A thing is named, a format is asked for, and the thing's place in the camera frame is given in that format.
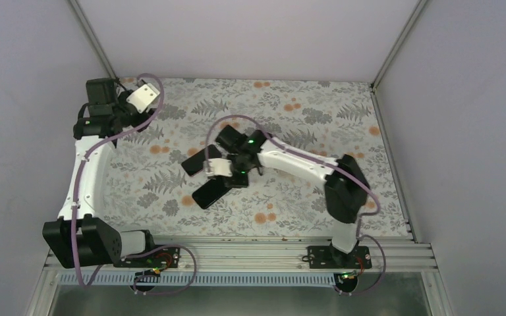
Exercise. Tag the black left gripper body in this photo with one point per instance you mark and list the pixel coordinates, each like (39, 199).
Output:
(120, 112)

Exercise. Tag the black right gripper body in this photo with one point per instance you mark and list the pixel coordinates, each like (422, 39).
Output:
(241, 166)

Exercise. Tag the black smartphone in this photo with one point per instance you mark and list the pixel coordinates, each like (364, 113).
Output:
(195, 164)
(207, 194)

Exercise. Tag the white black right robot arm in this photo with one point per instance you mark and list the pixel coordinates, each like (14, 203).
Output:
(345, 188)

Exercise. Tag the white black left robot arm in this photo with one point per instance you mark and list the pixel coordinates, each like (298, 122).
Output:
(79, 237)

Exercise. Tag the floral patterned table mat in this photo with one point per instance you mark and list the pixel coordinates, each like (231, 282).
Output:
(148, 188)

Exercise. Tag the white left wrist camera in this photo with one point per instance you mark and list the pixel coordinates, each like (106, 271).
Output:
(143, 97)

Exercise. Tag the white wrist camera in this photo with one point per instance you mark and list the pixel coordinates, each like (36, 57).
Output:
(218, 167)
(143, 97)

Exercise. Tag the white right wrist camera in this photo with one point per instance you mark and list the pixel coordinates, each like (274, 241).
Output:
(218, 167)

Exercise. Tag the aluminium front rail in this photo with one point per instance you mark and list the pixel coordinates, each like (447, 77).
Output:
(282, 254)

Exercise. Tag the aluminium frame post left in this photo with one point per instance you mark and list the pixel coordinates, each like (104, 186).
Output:
(88, 31)

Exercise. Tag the aluminium frame post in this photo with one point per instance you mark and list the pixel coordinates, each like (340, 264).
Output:
(401, 38)
(88, 31)

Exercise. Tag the slotted grey cable duct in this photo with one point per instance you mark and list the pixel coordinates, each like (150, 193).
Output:
(122, 278)

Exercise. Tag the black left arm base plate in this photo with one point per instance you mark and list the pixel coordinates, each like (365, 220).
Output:
(164, 258)

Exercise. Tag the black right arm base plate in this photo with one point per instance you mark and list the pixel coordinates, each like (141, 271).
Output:
(328, 257)

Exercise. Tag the aluminium frame post right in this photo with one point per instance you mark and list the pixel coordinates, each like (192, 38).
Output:
(401, 38)

